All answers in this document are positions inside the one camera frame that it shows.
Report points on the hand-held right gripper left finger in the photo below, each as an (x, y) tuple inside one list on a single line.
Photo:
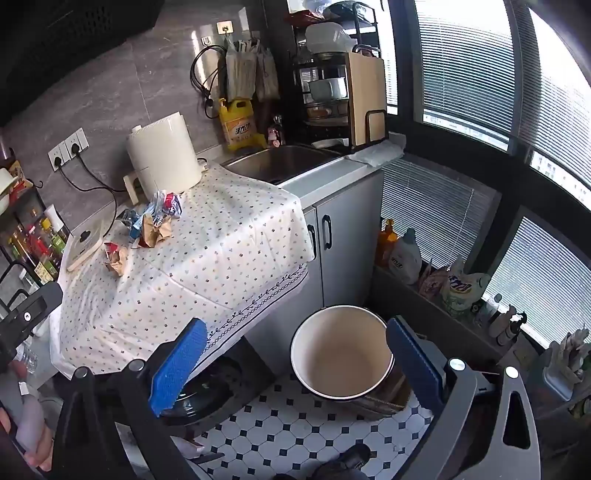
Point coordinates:
[(178, 364)]

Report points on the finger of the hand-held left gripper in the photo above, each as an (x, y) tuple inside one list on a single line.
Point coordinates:
[(41, 300)]

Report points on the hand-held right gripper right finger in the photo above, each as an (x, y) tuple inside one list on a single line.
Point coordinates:
[(415, 364)]

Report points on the cream round bin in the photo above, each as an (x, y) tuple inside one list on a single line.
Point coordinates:
[(341, 360)]

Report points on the brown red wrapper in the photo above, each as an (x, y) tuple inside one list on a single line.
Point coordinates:
[(116, 261)]

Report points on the brown paper wrapper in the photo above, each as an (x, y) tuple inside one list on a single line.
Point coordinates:
[(154, 233)]

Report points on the blue red white wrapper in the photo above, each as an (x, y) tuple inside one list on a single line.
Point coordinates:
[(164, 205)]

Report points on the person's left hand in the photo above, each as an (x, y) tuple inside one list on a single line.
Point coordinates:
[(40, 454)]

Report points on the black spice rack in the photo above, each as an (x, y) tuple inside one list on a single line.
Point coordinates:
[(9, 277)]

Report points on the washing machine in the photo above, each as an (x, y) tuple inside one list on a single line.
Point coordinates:
[(217, 383)]

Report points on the cardboard box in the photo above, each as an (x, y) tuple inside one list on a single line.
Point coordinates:
[(383, 402)]

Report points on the row of spice bottles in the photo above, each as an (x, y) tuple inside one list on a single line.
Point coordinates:
[(34, 244)]

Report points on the pink refill pouch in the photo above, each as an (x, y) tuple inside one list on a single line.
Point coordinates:
[(434, 282)]

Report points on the white green refill pouch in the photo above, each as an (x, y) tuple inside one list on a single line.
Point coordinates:
[(461, 290)]

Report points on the small pump bottles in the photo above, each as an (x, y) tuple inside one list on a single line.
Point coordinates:
[(505, 323)]

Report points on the white blue cap detergent bottle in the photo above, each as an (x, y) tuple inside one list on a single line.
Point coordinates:
[(406, 258)]

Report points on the dotted white tablecloth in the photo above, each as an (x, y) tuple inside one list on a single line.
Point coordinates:
[(207, 254)]

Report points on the cream bowl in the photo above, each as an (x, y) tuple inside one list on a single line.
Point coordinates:
[(5, 189)]

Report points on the blue packet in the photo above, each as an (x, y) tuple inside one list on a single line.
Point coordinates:
[(134, 226)]

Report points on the black shoe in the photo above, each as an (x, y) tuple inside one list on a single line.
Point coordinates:
[(344, 464)]

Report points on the orange bottle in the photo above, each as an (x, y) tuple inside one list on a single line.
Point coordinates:
[(385, 242)]

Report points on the grey base cabinet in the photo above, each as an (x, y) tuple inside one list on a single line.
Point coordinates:
[(351, 240)]

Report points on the grey window blind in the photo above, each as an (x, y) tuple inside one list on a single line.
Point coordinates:
[(429, 203), (540, 277), (461, 60), (563, 92)]

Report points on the white gloves in holder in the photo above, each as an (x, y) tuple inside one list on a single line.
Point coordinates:
[(568, 357)]

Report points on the cream round kitchen appliance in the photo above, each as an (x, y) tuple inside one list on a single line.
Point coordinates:
[(161, 157)]

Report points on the white dish cloth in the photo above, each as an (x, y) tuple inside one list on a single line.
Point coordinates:
[(376, 152)]

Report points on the steel sink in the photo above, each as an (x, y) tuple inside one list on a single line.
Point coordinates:
[(281, 161)]

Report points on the yellow detergent bottle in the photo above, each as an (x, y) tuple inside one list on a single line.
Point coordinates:
[(240, 127)]

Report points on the small pink label bottle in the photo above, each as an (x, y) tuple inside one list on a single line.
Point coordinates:
[(276, 133)]

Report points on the wooden cutting board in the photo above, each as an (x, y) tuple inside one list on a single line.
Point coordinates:
[(367, 92)]

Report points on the black dish rack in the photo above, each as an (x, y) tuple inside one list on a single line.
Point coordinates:
[(300, 92)]

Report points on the hanging clear plastic bag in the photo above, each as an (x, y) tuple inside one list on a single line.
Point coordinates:
[(267, 74), (240, 69)]

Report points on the white wall socket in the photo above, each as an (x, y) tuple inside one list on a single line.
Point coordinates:
[(57, 156), (76, 141)]

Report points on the black wall cabinet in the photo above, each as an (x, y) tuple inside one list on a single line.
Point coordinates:
[(69, 37)]

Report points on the metal wall hook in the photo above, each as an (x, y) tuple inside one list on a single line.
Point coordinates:
[(225, 27)]

